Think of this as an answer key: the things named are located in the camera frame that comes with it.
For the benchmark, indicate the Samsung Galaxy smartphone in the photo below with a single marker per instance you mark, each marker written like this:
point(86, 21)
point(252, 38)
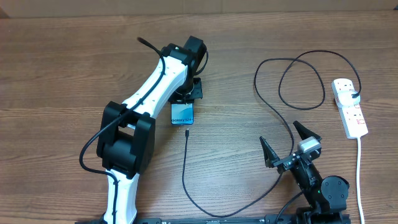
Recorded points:
point(182, 114)

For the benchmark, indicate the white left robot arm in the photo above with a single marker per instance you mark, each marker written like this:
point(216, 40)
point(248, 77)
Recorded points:
point(126, 139)

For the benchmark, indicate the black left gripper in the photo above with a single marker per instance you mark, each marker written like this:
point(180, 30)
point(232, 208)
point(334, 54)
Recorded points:
point(197, 91)

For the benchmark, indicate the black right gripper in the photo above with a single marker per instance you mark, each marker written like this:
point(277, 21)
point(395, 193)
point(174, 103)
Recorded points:
point(272, 159)

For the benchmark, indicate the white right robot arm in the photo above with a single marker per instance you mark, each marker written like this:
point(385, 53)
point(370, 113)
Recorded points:
point(326, 197)

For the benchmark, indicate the white power strip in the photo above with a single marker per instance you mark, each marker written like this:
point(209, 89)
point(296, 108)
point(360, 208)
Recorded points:
point(352, 117)

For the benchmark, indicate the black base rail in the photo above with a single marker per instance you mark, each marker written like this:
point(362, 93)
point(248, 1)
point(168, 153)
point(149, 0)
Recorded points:
point(202, 221)

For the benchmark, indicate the white charger plug adapter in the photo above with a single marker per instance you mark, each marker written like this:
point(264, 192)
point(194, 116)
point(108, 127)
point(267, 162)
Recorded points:
point(347, 98)

